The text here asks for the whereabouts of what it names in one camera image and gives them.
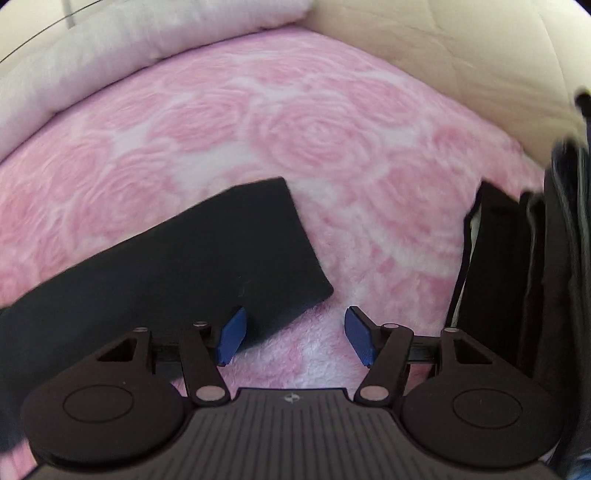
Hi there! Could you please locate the pink floral blanket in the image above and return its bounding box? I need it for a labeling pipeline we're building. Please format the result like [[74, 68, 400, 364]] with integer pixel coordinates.
[[0, 31, 546, 480]]

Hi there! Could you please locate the folded black garment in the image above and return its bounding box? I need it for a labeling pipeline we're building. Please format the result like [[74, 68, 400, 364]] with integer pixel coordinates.
[[445, 181, 536, 370]]

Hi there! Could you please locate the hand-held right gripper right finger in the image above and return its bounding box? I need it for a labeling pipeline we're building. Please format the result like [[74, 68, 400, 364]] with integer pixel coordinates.
[[345, 305, 497, 409]]

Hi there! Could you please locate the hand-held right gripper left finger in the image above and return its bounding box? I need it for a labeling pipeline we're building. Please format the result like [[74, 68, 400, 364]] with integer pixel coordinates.
[[95, 307, 249, 407]]

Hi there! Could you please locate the folded dark grey garment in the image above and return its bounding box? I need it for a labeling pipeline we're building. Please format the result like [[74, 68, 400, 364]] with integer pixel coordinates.
[[519, 137, 591, 480]]

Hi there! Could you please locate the white pillow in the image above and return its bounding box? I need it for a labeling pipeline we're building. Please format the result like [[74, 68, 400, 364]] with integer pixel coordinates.
[[0, 0, 315, 163]]

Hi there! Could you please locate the black garment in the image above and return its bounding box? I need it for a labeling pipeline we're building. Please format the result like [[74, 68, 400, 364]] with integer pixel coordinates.
[[445, 181, 536, 370], [0, 176, 334, 455]]

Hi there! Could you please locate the cream padded headboard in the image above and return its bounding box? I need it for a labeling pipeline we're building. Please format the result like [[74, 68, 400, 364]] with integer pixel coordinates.
[[305, 0, 591, 195]]

